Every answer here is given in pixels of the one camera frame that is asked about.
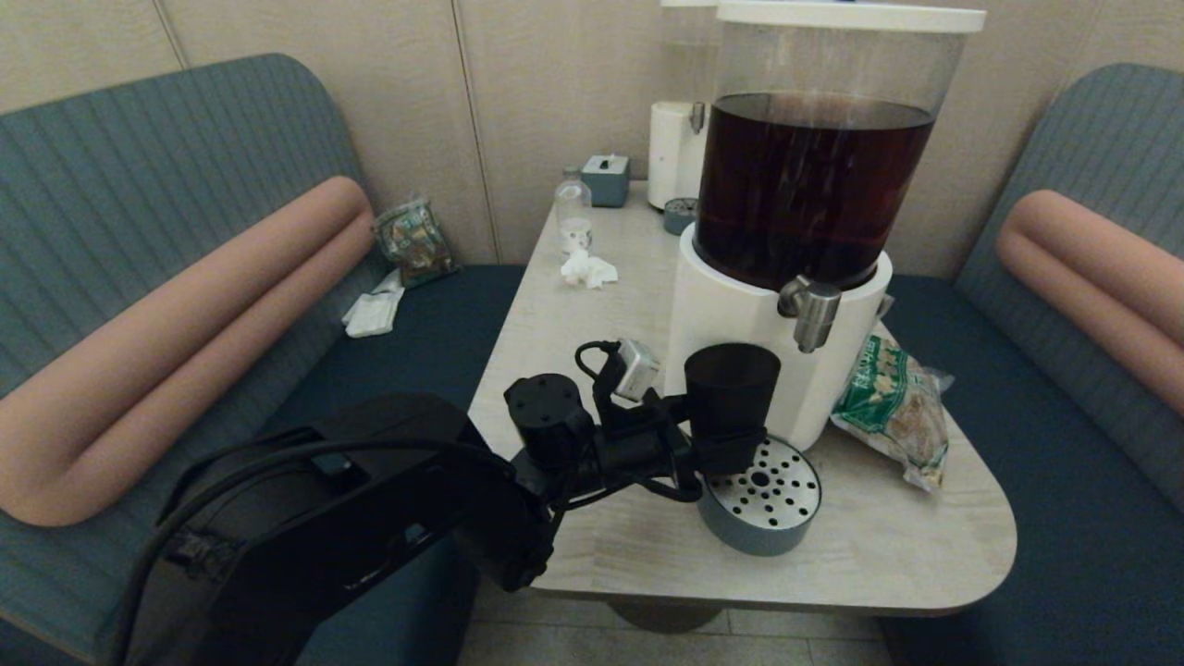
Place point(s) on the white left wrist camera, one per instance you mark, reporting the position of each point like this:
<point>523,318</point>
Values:
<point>638,370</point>

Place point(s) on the clear plastic bottle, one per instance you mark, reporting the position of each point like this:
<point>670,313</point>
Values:
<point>573,208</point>

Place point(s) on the crumpled white tissue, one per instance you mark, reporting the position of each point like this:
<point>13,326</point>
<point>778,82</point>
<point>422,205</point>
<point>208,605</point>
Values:
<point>587,269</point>

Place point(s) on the large white dark-tea drink dispenser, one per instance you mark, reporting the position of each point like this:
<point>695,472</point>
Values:
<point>731,314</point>

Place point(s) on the dark tumbler cup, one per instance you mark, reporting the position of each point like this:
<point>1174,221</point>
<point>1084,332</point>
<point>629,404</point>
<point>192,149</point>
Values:
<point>731,388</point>

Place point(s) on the round table pedestal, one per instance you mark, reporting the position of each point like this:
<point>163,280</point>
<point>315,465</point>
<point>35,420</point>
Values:
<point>666,615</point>

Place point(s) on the small white clear drink dispenser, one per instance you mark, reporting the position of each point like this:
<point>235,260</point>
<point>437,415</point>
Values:
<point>673,157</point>

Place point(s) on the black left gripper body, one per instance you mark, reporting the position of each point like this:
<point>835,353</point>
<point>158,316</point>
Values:
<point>638,444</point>

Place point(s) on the small blue-grey drip tray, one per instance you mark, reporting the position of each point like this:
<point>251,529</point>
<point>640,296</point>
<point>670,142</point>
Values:
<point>680,217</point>

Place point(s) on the teal booth bench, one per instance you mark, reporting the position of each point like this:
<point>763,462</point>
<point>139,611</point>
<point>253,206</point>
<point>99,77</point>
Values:
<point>1064,555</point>
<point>139,139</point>

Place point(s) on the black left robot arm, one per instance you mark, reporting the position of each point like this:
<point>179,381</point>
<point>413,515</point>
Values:
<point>370,518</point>

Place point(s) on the clear green-print grain snack bag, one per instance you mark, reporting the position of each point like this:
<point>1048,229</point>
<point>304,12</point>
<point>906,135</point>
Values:
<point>893,416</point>

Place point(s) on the round blue-grey perforated drip tray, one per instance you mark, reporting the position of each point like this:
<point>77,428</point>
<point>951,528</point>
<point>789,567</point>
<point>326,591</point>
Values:
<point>777,499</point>

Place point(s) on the blue-grey tissue box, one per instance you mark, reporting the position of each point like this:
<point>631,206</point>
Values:
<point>606,183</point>

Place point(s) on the pink bolster cushion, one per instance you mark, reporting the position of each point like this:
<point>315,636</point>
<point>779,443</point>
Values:
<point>185,324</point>
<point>1091,268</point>

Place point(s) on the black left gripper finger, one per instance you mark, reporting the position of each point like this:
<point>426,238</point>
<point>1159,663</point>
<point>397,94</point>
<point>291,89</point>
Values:
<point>726,455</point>
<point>673,405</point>

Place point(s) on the crumpled clear snack bag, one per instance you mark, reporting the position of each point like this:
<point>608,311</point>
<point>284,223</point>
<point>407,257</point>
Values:
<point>416,240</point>

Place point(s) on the white napkin packet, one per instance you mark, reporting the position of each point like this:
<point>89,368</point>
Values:
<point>370,310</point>

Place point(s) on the silver metal dispenser tap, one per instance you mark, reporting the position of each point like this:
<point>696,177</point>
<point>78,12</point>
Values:
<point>814,314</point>

